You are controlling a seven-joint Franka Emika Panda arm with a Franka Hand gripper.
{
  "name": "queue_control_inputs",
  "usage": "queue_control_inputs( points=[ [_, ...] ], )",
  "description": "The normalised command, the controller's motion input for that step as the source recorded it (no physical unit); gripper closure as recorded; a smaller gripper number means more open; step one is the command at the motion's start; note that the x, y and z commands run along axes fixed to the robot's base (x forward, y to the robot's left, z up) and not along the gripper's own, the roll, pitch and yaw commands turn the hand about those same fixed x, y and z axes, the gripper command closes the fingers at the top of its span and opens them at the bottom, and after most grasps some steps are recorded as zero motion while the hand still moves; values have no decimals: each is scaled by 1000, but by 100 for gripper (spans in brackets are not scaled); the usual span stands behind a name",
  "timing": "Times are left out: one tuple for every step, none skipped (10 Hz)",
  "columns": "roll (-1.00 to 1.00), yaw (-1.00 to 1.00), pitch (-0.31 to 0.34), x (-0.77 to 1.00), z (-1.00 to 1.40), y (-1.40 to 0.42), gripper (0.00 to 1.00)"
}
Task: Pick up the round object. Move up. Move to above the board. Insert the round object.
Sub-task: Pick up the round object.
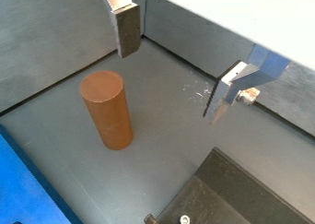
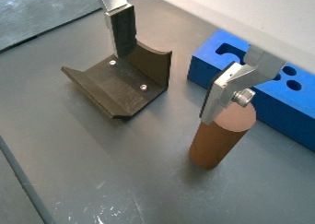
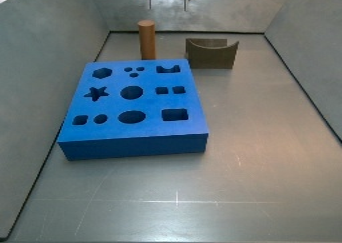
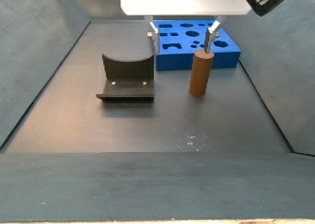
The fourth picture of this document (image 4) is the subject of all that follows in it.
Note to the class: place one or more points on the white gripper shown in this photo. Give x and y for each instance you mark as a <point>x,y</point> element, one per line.
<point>151,8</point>

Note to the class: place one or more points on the brown wooden cylinder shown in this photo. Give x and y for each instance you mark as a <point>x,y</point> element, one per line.
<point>202,67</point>

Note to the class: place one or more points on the blue foam shape board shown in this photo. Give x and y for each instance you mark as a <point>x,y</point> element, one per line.
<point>182,37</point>

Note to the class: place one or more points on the black curved holder bracket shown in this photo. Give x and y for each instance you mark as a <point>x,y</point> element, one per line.
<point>128,80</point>

